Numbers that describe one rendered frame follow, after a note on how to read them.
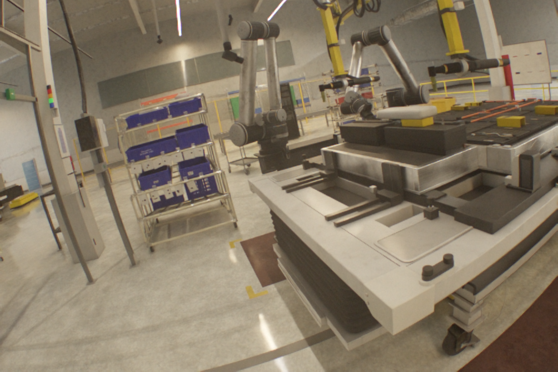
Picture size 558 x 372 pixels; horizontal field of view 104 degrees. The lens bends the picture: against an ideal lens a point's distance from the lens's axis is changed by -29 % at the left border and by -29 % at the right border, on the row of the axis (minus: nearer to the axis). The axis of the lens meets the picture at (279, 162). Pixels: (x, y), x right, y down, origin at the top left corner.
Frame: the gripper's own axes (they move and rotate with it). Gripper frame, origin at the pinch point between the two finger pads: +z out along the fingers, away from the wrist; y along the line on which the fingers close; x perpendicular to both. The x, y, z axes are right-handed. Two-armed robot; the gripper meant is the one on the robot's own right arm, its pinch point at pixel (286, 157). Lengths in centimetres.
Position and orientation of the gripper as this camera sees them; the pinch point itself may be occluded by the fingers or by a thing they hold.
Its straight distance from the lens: 246.6
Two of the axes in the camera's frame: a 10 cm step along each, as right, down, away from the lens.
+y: -2.9, -1.2, 9.5
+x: -9.3, 2.5, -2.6
